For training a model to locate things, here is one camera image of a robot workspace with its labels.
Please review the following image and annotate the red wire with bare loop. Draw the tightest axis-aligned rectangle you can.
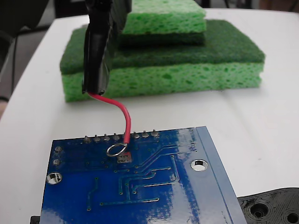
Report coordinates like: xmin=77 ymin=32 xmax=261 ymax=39
xmin=87 ymin=91 xmax=132 ymax=157

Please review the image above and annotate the blue circuit board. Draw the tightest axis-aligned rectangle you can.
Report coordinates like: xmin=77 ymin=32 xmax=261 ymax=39
xmin=40 ymin=126 xmax=248 ymax=224

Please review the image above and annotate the thin black cable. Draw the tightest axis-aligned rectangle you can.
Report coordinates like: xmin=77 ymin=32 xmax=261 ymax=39
xmin=10 ymin=30 xmax=21 ymax=91

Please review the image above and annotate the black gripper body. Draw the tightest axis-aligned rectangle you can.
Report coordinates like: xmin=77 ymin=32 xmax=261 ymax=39
xmin=111 ymin=0 xmax=133 ymax=35

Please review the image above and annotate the large green scouring sponge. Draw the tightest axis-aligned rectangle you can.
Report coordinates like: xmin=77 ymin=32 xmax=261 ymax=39
xmin=59 ymin=20 xmax=266 ymax=103

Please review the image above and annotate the black plastic mount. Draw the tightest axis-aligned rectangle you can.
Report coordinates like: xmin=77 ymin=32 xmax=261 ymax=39
xmin=30 ymin=186 xmax=299 ymax=224

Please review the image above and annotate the small green scouring sponge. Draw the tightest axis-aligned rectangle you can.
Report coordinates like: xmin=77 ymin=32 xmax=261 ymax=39
xmin=118 ymin=0 xmax=207 ymax=49

